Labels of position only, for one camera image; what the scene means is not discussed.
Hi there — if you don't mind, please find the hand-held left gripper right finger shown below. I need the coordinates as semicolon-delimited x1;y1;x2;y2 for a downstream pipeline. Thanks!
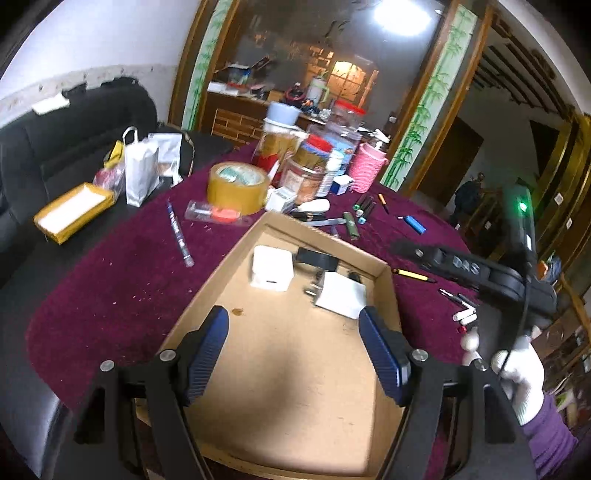
358;305;525;480

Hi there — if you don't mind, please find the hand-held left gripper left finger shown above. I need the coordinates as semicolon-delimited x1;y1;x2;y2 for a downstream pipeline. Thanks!
73;305;230;480

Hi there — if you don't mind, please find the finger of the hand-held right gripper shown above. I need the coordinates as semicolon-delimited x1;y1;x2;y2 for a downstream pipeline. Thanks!
389;239;498;291

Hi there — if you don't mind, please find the yellow black pen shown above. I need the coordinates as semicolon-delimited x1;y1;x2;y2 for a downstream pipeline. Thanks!
392;268;437;283

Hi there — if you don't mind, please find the cardboard box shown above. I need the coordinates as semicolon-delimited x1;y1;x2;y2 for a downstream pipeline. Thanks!
139;211;407;478

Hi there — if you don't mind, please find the person's right forearm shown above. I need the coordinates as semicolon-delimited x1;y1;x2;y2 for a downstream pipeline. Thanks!
522;394;580;480

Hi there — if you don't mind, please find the person's right hand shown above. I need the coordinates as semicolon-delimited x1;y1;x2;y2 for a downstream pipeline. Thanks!
491;324;546;428

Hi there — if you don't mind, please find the white plug charger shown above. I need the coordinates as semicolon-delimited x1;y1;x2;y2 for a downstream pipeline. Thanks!
303;271;368;320

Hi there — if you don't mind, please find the wooden door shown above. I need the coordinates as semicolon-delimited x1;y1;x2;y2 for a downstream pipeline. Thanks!
418;117;483;208

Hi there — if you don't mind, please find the white cube charger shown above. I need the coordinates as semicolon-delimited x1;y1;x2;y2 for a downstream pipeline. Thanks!
250;246;295;292

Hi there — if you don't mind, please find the black power adapter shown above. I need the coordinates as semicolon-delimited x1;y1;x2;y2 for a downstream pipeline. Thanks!
295;248;340;273

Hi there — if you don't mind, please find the clear blue pen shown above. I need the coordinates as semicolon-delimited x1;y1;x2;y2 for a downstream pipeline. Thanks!
166;200;195;268

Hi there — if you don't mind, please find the pink knit basket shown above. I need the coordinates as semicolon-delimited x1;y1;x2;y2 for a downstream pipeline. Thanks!
347;142;389;193

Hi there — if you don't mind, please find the clear packet with orange item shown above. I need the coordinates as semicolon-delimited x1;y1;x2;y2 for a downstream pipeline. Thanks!
185;200;242;227

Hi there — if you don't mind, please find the white plastic bottle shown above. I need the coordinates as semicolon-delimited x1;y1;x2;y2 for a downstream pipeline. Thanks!
318;150;346;197

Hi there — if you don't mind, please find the white stapler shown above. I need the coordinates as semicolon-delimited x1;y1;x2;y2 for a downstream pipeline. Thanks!
291;198;331;217

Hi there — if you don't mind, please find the brown tape roll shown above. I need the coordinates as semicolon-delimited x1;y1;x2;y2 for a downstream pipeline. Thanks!
206;161;269;217

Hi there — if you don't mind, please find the bamboo painted panel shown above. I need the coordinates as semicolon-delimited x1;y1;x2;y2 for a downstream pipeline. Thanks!
182;0;234;132
381;7;476;190

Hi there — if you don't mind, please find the blue plastic container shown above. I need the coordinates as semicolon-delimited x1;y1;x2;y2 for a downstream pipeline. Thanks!
323;124;362;158

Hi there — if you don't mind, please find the labelled glass jar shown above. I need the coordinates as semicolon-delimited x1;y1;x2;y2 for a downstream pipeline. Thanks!
281;159;326;204

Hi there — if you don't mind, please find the jar with red lid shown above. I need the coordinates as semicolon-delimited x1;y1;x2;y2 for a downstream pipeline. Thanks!
295;135;334;169

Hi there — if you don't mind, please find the clear container with red lid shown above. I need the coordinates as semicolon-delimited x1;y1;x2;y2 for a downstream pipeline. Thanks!
330;99;366;139

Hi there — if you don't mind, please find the white paper bag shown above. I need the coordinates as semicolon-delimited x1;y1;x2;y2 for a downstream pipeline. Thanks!
121;126;161;208

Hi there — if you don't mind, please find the yellow open box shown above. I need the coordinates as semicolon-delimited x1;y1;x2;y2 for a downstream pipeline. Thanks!
33;182;116;244

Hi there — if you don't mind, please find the red clear packet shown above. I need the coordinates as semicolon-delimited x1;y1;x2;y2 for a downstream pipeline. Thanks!
92;166;126;190

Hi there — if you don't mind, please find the white pouch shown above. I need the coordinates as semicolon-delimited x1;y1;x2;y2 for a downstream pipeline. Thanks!
148;133;183;185

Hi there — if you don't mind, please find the tall jar of sticks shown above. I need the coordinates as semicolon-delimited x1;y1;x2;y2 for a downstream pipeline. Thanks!
253;124;305;185

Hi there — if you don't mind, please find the white green kettle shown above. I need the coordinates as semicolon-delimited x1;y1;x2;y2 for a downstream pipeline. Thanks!
307;76;331;109

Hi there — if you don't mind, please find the yellow packet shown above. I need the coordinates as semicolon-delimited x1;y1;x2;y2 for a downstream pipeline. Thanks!
102;141;125;169

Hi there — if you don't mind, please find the ceiling light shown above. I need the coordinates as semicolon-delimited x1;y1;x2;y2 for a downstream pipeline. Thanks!
372;0;435;38

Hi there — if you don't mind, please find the black sofa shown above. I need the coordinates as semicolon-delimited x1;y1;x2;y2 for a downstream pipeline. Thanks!
0;76;160;287

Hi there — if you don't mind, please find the white paper on sofa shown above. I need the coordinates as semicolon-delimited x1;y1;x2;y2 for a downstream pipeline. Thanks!
31;95;71;115

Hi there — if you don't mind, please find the golden door frame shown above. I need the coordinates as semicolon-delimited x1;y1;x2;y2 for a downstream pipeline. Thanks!
531;111;591;259

